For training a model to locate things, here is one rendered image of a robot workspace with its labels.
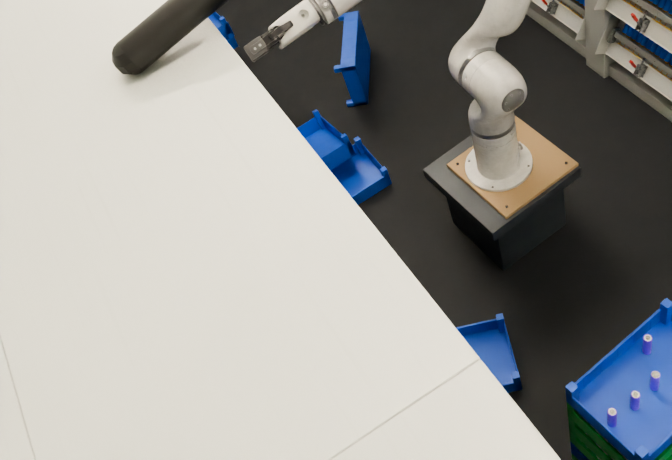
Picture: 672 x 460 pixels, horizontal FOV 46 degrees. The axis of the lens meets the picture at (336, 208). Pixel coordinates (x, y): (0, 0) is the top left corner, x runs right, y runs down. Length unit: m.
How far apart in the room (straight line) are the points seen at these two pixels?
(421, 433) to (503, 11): 1.61
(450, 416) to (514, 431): 0.03
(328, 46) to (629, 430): 2.04
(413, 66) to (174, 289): 2.68
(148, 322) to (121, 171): 0.11
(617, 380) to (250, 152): 1.45
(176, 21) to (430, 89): 2.46
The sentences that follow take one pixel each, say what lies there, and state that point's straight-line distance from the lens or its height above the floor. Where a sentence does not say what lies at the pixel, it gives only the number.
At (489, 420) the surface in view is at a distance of 0.35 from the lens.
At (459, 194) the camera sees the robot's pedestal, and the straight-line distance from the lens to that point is 2.27.
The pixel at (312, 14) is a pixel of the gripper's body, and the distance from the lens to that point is 1.60.
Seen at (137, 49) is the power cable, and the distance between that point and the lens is 0.54.
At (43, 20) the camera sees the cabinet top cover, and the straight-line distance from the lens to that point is 0.66.
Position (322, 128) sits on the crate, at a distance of 2.94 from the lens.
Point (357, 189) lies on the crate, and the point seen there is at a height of 0.00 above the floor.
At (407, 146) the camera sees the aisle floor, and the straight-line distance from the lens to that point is 2.80.
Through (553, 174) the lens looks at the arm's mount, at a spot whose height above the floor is 0.29.
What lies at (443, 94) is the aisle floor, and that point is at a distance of 2.94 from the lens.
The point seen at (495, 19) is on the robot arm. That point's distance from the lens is 1.92.
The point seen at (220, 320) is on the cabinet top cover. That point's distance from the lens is 0.40.
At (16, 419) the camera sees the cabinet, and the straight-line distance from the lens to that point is 0.44.
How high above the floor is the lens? 2.08
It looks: 50 degrees down
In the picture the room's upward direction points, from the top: 24 degrees counter-clockwise
